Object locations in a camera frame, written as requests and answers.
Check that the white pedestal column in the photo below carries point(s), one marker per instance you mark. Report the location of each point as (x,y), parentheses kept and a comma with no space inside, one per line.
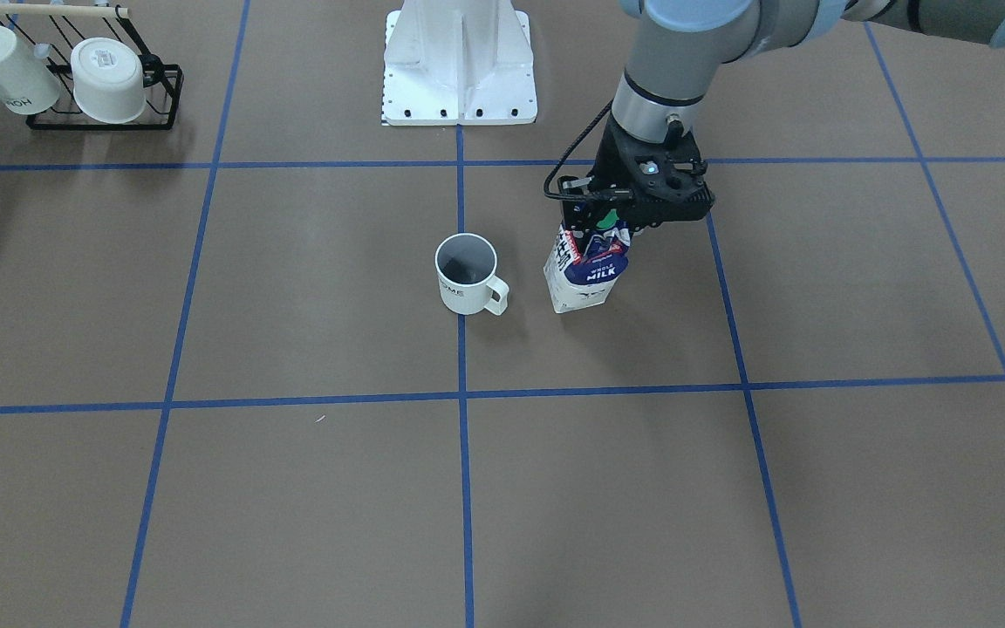
(458,63)

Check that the white cup with handle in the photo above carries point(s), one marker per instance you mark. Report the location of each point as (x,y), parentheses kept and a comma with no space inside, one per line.
(26,85)

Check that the black wire cup rack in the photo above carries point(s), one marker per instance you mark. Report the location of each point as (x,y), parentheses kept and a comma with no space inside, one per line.
(53,28)

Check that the white cup upside down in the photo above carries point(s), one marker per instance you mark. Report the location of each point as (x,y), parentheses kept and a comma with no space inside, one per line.
(108,80)

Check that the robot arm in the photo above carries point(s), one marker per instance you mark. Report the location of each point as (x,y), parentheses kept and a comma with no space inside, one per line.
(681,44)

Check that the blue milk carton green cap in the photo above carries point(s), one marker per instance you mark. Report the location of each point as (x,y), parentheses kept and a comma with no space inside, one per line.
(581,270)

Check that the white mug purple rim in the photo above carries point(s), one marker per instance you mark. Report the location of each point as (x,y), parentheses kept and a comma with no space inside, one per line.
(466,268)

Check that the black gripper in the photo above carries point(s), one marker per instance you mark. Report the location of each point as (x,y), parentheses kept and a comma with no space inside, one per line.
(611,155)

